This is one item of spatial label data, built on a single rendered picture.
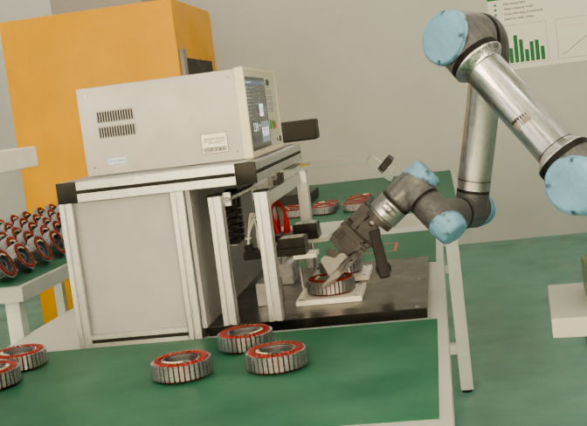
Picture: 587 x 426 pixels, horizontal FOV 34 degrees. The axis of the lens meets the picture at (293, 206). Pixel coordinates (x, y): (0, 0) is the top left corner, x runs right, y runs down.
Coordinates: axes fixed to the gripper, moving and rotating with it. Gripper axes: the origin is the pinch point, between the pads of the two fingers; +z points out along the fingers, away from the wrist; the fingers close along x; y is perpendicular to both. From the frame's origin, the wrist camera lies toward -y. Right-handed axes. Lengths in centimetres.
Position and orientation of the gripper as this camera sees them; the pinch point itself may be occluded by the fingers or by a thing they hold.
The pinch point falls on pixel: (327, 284)
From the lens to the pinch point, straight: 223.3
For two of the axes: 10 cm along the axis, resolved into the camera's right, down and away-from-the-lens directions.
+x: -1.4, 1.2, -9.8
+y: -7.2, -7.0, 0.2
